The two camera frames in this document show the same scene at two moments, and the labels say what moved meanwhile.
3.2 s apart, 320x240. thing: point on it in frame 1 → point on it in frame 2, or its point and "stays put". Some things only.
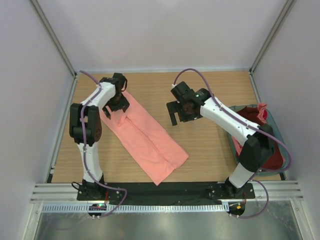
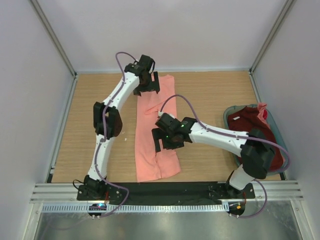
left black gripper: x=123 y=105 → x=153 y=86
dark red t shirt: x=278 y=161 stays put
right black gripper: x=174 y=107 → x=158 y=134
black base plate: x=165 y=191 stays put
